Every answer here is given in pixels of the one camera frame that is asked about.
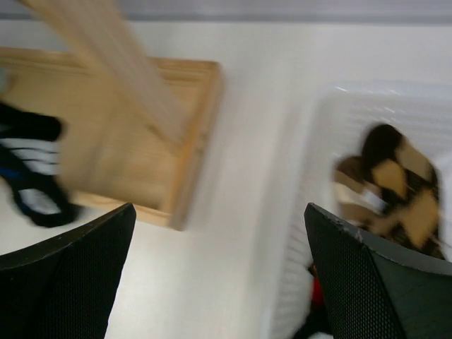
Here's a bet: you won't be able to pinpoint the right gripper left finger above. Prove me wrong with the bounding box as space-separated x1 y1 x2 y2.
1 203 136 338

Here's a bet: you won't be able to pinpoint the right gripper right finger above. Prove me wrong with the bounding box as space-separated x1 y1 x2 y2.
304 203 451 338

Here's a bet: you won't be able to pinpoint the brown argyle sock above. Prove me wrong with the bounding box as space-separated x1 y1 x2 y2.
361 124 445 260

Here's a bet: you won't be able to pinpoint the black sock grey blue marks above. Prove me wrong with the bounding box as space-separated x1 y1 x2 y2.
1 102 80 228

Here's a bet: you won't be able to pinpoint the brown striped sock in basket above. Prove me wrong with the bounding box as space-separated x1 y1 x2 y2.
333 155 386 226

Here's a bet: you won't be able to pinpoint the white plastic basket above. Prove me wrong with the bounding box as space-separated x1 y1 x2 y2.
251 81 451 338

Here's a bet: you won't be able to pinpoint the wooden hanger rack frame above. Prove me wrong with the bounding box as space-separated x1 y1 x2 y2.
1 1 222 230

